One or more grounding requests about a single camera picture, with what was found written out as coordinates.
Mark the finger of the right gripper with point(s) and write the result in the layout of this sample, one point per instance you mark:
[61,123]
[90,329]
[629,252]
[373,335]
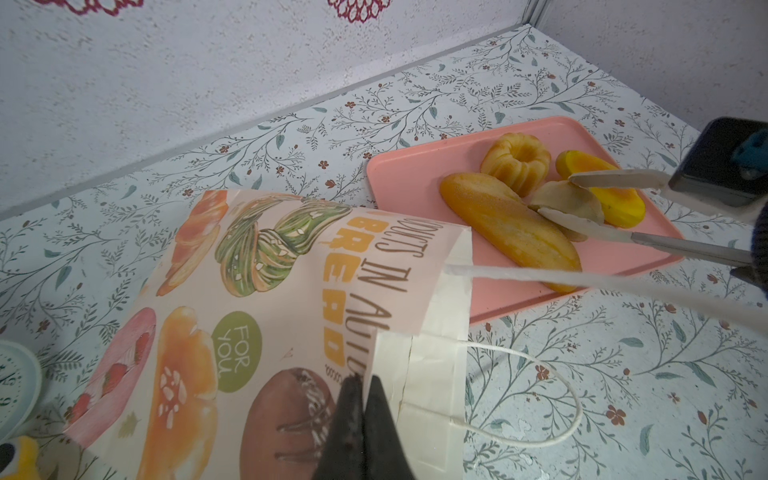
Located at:
[744,267]
[658,180]

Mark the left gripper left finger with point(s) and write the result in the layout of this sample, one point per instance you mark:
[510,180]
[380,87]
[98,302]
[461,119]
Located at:
[343,453]

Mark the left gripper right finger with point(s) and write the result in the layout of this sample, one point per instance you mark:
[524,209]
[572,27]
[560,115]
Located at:
[381,432]

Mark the small yellow fake bread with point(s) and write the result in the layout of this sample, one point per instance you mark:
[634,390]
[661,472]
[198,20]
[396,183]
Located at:
[622,208]

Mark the small round fake bread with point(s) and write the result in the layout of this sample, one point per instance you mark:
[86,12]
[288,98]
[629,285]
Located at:
[568,198]

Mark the golden bundt cake fake bread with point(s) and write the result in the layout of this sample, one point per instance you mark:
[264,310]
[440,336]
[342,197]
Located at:
[518,160]

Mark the long baguette fake bread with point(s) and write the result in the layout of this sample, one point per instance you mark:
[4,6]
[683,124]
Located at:
[510,225]

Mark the printed paper bag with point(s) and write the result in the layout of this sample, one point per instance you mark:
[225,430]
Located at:
[231,363]

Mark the yellow plush toy red dress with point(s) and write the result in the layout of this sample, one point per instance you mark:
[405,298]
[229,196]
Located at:
[18,459]

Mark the white alarm clock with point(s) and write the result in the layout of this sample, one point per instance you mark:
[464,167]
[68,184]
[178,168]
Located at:
[21,382]

